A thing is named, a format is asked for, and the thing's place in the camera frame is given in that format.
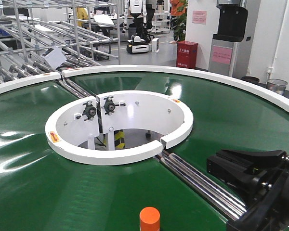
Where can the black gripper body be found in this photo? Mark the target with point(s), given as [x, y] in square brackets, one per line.
[271, 213]

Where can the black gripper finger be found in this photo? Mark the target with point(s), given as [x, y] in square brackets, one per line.
[233, 171]
[263, 158]

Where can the orange cylindrical capacitor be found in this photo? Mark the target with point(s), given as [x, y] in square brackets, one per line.
[149, 219]

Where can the white outer conveyor rim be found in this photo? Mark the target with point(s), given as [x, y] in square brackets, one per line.
[268, 95]

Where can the green circular conveyor belt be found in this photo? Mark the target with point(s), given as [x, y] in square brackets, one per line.
[42, 191]

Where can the steel roller conveyor rack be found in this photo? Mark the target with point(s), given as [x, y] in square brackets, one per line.
[28, 28]

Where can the grey water dispenser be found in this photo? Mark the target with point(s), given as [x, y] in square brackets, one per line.
[230, 32]

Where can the red fire extinguisher cabinet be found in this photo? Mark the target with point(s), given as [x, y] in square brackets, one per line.
[186, 54]

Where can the white humanoid robot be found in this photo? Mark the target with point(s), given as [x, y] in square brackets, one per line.
[142, 14]

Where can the white control box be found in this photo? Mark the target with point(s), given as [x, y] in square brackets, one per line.
[54, 57]

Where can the wire mesh waste bin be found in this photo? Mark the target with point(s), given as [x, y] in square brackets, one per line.
[276, 85]

